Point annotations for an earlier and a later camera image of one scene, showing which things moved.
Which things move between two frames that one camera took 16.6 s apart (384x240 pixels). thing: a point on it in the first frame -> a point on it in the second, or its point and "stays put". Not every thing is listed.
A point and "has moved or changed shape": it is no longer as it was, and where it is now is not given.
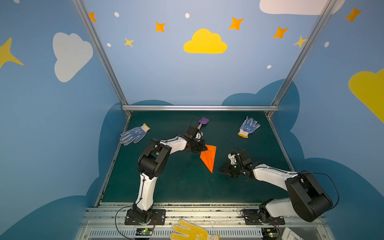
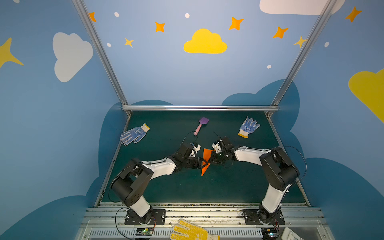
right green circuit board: (270, 233) stays put
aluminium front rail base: (107, 221) stays put
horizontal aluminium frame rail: (200, 108) stays put
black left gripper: (199, 145) -> (197, 161)
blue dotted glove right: (248, 127) stays put
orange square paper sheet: (208, 156) has moved or changed shape
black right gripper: (232, 169) -> (216, 156)
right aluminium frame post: (301, 57) stays put
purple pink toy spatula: (204, 120) stays put
